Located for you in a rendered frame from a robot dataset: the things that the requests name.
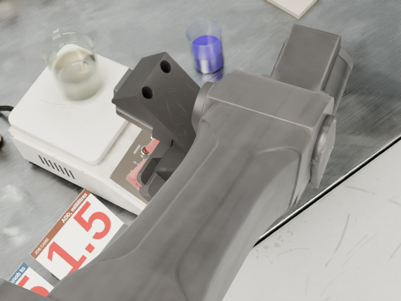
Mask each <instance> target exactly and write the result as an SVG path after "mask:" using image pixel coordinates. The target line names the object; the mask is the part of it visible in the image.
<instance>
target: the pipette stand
mask: <svg viewBox="0 0 401 301"><path fill-rule="evenodd" d="M266 1H268V2H270V3H272V4H273V5H275V6H277V7H279V8H280V9H282V10H284V11H286V12H287V13H289V14H290V15H292V16H294V17H296V18H297V19H299V18H300V17H301V16H302V15H303V14H304V13H305V12H306V11H307V10H308V9H309V8H310V7H311V6H312V5H313V4H314V3H315V2H316V1H317V0H266Z"/></svg>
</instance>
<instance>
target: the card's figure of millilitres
mask: <svg viewBox="0 0 401 301"><path fill-rule="evenodd" d="M117 223H118V221H117V220H116V219H115V218H114V217H113V216H112V215H111V214H110V213H109V212H108V211H106V210H105V209H104V208H103V207H102V206H101V205H100V204H99V203H98V202H97V201H95V200H94V199H93V198H92V197H91V196H88V197H87V199H86V200H85V201H84V202H83V203H82V204H81V206H80V207H79V208H78V209H77V210H76V211H75V213H74V214H73V215H72V217H71V218H70V219H69V220H68V221H67V222H66V224H65V225H64V226H63V227H62V228H61V229H60V231H59V232H58V233H57V235H56V236H55V237H54V238H53V239H52V240H51V242H50V243H49V244H48V245H47V246H46V247H45V249H44V250H43V251H42V253H41V254H40V255H39V256H38V258H39V259H41V260H42V261H43V262H44V263H45V264H46V265H47V266H49V267H50V268H51V269H52V270H53V271H54V272H56V273H57V274H58V275H60V276H61V277H62V278H64V277H65V276H66V275H67V274H69V273H71V272H73V271H75V270H77V269H80V268H82V267H83V265H84V264H85V263H86V262H87V261H88V259H89V258H90V257H91V256H92V254H93V253H94V252H95V251H96V249H97V248H98V247H99V246H100V244H101V243H102V242H103V241H104V239H105V238H106V237H107V236H108V234H109V233H110V232H111V231H112V229H113V228H114V227H115V226H116V224H117Z"/></svg>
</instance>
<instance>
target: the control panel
mask: <svg viewBox="0 0 401 301"><path fill-rule="evenodd" d="M152 140H153V137H152V135H151V134H149V133H148V132H146V131H144V130H141V131H140V133H139V135H138V136H137V137H136V139H135V140H134V142H133V143H132V145H131V146H130V147H129V149H128V150H127V152H126V154H125V155H124V156H123V158H122V159H121V161H120V162H119V164H118V165H117V167H116V168H115V169H114V171H113V173H112V174H111V175H110V177H109V178H110V179H111V180H113V181H114V182H115V183H117V184H118V185H119V186H121V187H122V188H124V189H125V190H126V191H128V192H129V193H131V194H132V195H134V196H135V197H136V198H138V199H139V200H141V201H142V202H144V203H145V204H146V205H147V204H148V203H149V202H148V201H147V200H146V199H144V198H143V197H142V196H141V195H140V193H139V189H137V188H136V187H134V186H133V185H132V184H131V183H130V182H129V181H127V179H126V176H127V175H128V174H129V173H130V172H131V171H132V170H133V169H135V167H136V166H138V165H139V164H140V163H141V162H142V161H143V160H148V158H149V156H150V155H151V154H150V153H148V154H144V153H143V148H144V147H146V146H147V145H148V144H149V143H150V142H151V141H152Z"/></svg>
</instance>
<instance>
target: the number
mask: <svg viewBox="0 0 401 301"><path fill-rule="evenodd" d="M16 284H17V285H19V286H22V287H24V288H26V289H28V290H31V291H34V292H35V293H38V294H41V295H43V296H45V297H46V296H47V295H48V294H49V292H50V291H51V290H52V289H51V288H50V287H49V286H47V285H46V284H45V283H44V282H43V281H41V280H40V279H39V278H38V277H37V276H36V275H34V274H33V273H32V272H31V271H30V270H28V269H27V270H26V272H25V273H24V274H23V275H22V276H21V277H20V279H19V280H18V281H17V282H16Z"/></svg>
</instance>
